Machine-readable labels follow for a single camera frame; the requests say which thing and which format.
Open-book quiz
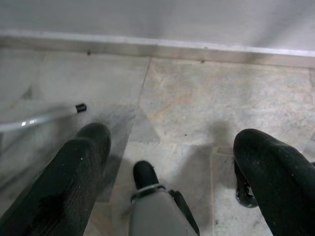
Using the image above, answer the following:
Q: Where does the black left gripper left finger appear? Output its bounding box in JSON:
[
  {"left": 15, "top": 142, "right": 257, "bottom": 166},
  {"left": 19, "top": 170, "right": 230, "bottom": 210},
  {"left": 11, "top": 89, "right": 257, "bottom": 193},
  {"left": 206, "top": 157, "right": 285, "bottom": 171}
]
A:
[{"left": 0, "top": 122, "right": 112, "bottom": 236}]

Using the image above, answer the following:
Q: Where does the grey stone skirting board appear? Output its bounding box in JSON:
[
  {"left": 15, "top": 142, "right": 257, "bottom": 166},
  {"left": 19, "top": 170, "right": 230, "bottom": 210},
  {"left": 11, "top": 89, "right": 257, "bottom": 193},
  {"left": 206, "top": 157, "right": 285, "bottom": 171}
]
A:
[{"left": 0, "top": 34, "right": 315, "bottom": 70}]

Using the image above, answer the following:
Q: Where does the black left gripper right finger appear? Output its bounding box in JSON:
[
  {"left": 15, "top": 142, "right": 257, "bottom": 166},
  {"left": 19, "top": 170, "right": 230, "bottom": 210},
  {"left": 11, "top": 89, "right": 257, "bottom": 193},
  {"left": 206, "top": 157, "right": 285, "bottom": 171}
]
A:
[{"left": 233, "top": 128, "right": 315, "bottom": 236}]

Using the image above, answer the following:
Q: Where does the grey robot leg black foot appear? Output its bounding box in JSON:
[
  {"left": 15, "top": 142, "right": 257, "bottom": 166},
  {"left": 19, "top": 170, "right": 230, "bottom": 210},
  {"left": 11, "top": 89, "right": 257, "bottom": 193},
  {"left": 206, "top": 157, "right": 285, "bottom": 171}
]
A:
[{"left": 129, "top": 161, "right": 200, "bottom": 236}]

